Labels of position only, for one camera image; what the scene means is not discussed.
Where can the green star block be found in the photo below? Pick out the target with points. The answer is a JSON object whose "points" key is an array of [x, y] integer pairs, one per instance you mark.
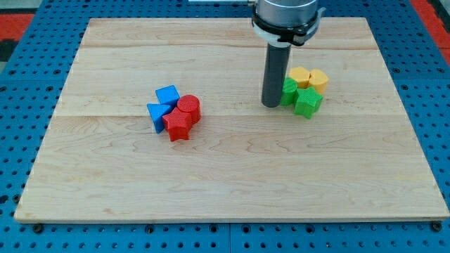
{"points": [[307, 102]]}

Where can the yellow hexagon block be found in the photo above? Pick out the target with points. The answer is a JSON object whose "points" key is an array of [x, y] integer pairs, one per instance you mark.
{"points": [[301, 76]]}

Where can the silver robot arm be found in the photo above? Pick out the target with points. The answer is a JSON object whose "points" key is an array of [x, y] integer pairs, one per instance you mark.
{"points": [[282, 23]]}

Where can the blue cube block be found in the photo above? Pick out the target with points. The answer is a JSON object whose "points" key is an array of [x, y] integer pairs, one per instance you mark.
{"points": [[168, 95]]}

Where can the green cylinder block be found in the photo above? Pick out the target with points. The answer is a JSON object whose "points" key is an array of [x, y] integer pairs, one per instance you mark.
{"points": [[288, 92]]}

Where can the red cylinder block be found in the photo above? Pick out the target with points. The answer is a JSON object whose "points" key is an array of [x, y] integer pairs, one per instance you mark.
{"points": [[191, 105]]}

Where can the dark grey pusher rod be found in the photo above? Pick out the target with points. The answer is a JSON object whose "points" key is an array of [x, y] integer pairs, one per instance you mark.
{"points": [[274, 74]]}

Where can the red star block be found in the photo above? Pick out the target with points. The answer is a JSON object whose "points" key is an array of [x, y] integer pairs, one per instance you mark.
{"points": [[178, 124]]}

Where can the yellow heart block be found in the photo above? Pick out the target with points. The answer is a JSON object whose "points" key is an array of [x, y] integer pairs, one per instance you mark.
{"points": [[318, 80]]}

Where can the blue triangle block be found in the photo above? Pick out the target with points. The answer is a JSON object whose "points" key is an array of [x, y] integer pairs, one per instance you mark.
{"points": [[157, 111]]}

